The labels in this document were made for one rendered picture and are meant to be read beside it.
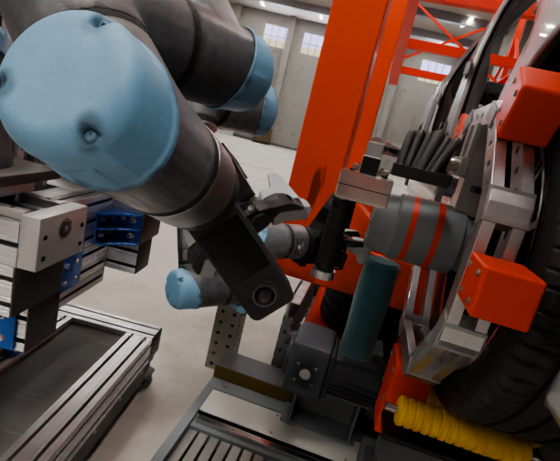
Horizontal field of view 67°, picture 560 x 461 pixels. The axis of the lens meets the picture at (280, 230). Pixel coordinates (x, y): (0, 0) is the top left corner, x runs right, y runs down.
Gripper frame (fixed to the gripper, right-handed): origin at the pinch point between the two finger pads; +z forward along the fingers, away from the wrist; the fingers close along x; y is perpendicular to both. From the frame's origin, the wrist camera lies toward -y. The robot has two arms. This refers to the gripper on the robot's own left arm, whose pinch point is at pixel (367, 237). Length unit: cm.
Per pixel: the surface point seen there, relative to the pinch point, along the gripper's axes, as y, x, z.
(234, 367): 66, -44, 1
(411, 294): 11.7, 8.4, 12.3
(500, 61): -247, -481, 761
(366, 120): -39, -169, 149
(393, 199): -12.0, 11.8, -8.7
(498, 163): -23.2, 33.1, -13.7
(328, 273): 2.2, 16.9, -25.5
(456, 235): -8.8, 23.4, -2.2
